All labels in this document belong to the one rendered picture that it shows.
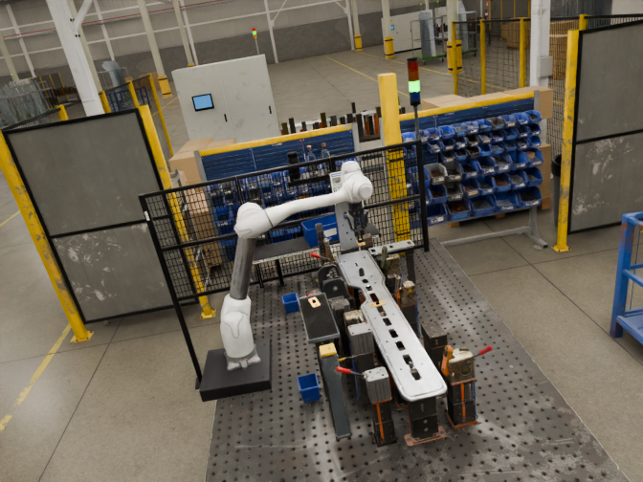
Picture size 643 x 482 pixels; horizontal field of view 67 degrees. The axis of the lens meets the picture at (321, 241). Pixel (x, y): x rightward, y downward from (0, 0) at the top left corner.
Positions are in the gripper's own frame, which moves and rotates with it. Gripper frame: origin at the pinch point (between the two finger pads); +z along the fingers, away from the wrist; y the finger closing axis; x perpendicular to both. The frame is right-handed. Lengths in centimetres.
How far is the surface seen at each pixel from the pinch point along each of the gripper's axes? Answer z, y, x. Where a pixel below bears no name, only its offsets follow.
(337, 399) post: 38, -30, -78
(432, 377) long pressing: 30, 10, -86
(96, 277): 69, -220, 174
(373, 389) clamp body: 28, -15, -88
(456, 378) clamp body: 33, 20, -86
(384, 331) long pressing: 30, -1, -49
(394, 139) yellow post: -29, 44, 82
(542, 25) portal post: -63, 301, 360
